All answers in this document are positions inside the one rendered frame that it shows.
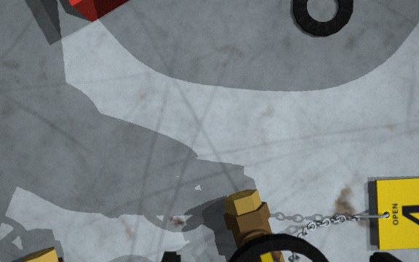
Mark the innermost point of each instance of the yellow tag on silver chain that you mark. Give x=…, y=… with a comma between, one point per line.
x=399, y=227

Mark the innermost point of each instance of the black flat ring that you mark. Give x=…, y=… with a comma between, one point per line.
x=308, y=24

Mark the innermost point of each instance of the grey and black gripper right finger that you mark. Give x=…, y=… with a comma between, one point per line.
x=383, y=257

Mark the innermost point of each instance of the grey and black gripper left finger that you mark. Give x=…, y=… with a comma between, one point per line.
x=171, y=256

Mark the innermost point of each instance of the dark red rectangular block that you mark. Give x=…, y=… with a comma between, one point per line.
x=94, y=9

